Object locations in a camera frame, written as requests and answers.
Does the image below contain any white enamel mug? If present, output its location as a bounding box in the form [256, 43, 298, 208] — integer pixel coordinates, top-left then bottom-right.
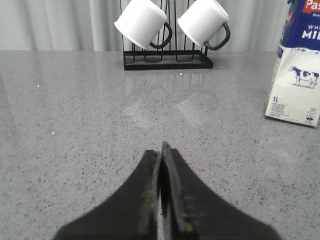
[114, 0, 173, 50]
[177, 0, 231, 51]

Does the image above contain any white enamel mug left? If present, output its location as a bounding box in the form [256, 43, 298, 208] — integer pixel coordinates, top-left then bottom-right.
[114, 0, 173, 50]

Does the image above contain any black wire mug rack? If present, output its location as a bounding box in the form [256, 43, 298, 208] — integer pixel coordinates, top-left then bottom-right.
[122, 0, 213, 71]

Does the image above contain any blue white milk carton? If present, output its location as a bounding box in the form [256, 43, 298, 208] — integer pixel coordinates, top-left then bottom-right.
[265, 0, 320, 127]

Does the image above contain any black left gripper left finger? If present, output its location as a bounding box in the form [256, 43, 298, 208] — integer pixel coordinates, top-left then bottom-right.
[54, 150, 160, 240]

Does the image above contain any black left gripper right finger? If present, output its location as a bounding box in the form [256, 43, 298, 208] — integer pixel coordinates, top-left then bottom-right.
[159, 142, 281, 240]

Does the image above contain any white enamel mug right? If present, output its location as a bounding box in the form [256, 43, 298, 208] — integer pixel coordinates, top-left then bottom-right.
[177, 0, 231, 51]

